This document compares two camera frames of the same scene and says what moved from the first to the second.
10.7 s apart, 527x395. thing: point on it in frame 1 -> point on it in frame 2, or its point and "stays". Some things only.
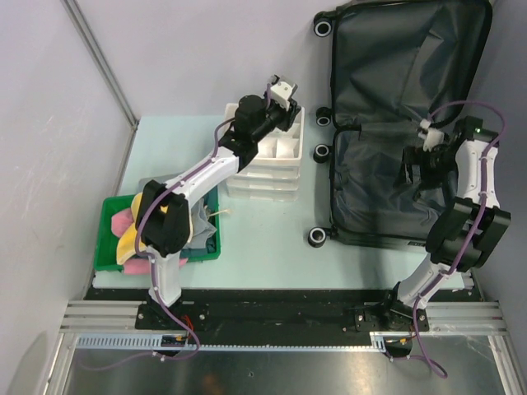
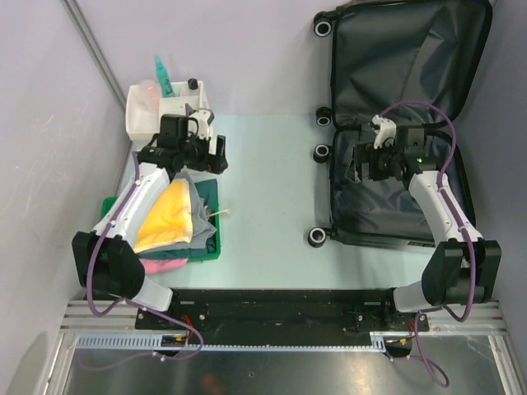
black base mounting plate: [270, 309] stays
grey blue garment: [202, 227] stays
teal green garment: [211, 206] stays
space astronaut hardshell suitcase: [395, 66] stays
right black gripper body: [435, 164] -> [382, 162]
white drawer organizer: [274, 174] -> [145, 106]
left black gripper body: [284, 117] -> [199, 158]
